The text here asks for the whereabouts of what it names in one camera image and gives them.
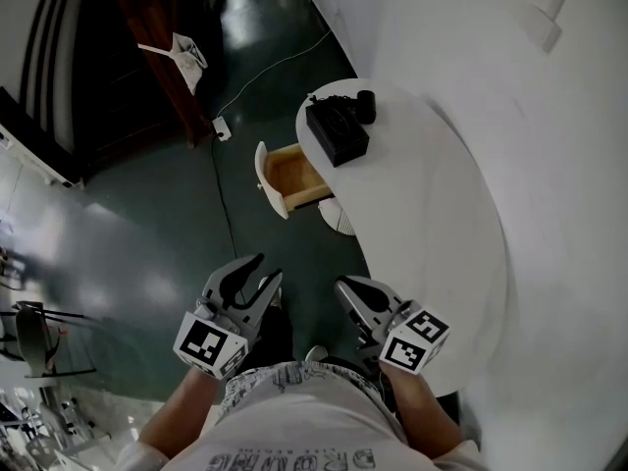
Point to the black rectangular box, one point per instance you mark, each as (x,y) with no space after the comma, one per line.
(338,133)

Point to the white power adapter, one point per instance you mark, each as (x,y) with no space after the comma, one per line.
(222,129)

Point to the white wall bracket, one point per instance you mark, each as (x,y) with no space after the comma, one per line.
(544,22)

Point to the person's dark trousers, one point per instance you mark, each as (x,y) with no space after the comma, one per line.
(270,336)

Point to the small black cylinder container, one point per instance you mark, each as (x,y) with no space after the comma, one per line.
(366,106)

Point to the white printed bag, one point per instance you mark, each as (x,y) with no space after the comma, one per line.
(189,59)

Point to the white ribbed table leg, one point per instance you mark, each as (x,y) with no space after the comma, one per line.
(338,216)

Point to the person's shoe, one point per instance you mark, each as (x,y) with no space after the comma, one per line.
(316,352)
(275,296)

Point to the dark wooden cabinet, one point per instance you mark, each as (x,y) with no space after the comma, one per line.
(162,67)

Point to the white dressing table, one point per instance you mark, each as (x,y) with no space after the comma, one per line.
(422,224)

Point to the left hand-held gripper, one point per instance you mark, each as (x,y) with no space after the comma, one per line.
(203,344)

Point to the person's left forearm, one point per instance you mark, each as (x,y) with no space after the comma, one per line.
(181,410)

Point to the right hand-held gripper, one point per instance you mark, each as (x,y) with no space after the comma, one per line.
(414,344)

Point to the person's white printed shirt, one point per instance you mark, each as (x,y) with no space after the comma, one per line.
(304,420)

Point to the grey chair with black frame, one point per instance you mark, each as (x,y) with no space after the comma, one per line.
(34,336)

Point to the person's right forearm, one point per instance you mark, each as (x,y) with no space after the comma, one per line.
(422,410)

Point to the wooden drawer with white front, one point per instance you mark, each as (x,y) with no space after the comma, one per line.
(294,174)

